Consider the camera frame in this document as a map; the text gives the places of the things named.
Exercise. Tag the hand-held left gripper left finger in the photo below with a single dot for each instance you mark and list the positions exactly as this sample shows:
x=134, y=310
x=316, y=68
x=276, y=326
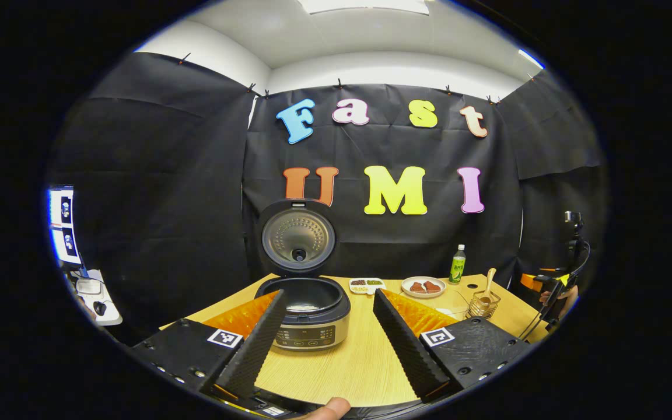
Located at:
x=254, y=350

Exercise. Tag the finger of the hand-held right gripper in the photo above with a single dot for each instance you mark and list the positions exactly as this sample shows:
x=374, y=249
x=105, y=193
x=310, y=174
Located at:
x=529, y=282

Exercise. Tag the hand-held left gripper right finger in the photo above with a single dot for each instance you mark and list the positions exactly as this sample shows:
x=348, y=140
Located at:
x=406, y=350

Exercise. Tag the white rice heap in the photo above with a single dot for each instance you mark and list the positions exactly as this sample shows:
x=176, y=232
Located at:
x=447, y=312

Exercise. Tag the dark grey rice cooker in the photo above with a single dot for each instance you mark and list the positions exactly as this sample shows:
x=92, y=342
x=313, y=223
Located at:
x=312, y=335

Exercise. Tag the clear glass rice container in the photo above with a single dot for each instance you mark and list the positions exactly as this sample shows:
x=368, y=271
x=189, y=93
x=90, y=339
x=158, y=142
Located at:
x=458, y=300

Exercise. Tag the white round plate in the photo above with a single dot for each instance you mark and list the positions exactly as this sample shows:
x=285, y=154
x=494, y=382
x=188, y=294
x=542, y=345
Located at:
x=423, y=293

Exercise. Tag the brown meat piece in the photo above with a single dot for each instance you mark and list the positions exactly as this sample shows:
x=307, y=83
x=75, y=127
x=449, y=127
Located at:
x=417, y=286
x=432, y=286

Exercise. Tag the green drink bottle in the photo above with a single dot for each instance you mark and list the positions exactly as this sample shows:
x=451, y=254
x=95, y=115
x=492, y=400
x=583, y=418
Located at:
x=457, y=269

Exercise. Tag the white divided bean dish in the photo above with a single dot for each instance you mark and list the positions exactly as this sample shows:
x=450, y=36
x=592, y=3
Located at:
x=367, y=284

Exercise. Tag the white side desk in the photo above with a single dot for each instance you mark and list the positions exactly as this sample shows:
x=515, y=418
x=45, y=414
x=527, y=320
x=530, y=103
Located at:
x=102, y=318

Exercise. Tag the black computer mouse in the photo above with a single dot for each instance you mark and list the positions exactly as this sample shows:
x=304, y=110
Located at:
x=100, y=308

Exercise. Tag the black backdrop cloth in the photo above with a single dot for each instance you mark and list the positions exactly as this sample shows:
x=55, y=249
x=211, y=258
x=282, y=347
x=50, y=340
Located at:
x=167, y=204

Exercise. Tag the white keyboard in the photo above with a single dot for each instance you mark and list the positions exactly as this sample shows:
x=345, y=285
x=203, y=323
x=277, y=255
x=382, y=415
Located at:
x=88, y=286

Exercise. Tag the small ceiling light panel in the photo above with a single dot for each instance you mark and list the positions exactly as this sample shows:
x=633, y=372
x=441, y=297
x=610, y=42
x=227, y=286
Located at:
x=531, y=58

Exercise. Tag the computer monitor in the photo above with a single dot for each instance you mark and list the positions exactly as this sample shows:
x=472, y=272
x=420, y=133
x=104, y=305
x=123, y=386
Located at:
x=65, y=224

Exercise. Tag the large ceiling light panel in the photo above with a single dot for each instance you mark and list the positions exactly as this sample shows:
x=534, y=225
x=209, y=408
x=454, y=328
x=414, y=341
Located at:
x=365, y=6

